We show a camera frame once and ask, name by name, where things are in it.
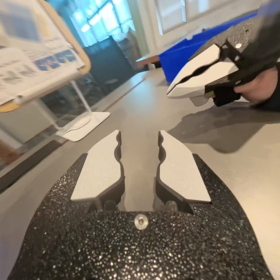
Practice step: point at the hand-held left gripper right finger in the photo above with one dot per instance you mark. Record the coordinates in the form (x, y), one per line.
(181, 172)

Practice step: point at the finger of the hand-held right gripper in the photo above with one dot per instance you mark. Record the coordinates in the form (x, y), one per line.
(205, 55)
(196, 88)

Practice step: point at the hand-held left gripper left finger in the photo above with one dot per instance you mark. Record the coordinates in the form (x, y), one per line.
(98, 172)

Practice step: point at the blue plastic bin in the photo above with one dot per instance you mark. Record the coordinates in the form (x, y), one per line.
(175, 63)

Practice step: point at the person's right forearm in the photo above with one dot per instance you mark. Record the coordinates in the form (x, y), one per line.
(273, 102)

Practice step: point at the person's right hand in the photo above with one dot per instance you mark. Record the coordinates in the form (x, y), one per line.
(260, 87)

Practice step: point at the bright window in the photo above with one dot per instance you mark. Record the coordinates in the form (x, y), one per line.
(98, 19)
(172, 13)

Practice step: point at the dark cabinet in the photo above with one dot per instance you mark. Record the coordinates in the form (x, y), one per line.
(105, 61)

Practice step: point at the sign stand with white base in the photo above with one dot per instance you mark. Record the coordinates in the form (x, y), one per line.
(32, 54)

